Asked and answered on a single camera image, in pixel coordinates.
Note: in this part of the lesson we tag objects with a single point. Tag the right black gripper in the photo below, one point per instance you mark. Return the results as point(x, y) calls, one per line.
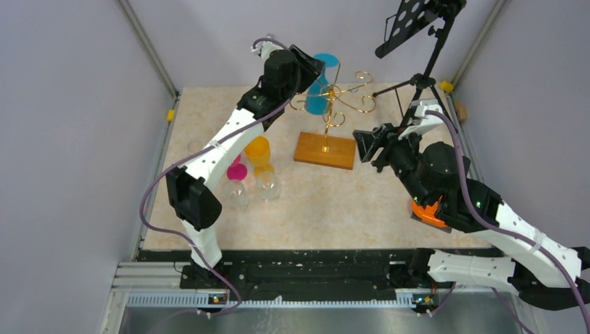
point(369, 141)

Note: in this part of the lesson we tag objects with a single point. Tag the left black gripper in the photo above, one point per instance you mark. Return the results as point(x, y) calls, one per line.
point(310, 67)

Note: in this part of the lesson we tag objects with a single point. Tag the blue wine glass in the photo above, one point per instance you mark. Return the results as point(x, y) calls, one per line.
point(316, 104)

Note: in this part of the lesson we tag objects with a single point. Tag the gold wire glass rack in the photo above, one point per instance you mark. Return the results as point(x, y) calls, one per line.
point(324, 149)

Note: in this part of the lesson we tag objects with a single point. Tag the yellow wine glass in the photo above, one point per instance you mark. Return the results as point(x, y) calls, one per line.
point(258, 153)

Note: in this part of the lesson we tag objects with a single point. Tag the clear glass front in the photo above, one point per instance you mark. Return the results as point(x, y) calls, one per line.
point(268, 186)

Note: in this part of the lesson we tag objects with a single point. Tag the magenta wine glass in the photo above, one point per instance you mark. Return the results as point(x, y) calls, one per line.
point(237, 170)

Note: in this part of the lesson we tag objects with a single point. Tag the clear glass back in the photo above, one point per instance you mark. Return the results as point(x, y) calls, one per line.
point(235, 194)

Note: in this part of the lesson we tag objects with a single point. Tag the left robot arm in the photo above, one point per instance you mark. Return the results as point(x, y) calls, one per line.
point(190, 184)

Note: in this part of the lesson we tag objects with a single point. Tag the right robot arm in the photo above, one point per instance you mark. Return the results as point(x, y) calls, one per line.
point(532, 266)

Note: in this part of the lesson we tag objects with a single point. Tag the orange tape dispenser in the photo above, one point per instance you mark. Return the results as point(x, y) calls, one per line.
point(427, 215)

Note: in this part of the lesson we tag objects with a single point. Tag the yellow corner clamp right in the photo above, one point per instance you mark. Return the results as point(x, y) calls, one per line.
point(447, 86)

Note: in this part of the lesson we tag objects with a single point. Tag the black music stand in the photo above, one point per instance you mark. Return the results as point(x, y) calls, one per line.
point(406, 39)

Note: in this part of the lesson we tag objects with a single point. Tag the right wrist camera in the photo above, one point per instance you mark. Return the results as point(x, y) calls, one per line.
point(422, 122)

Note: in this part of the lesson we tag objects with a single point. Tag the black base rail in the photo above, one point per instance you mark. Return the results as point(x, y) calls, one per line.
point(311, 275)

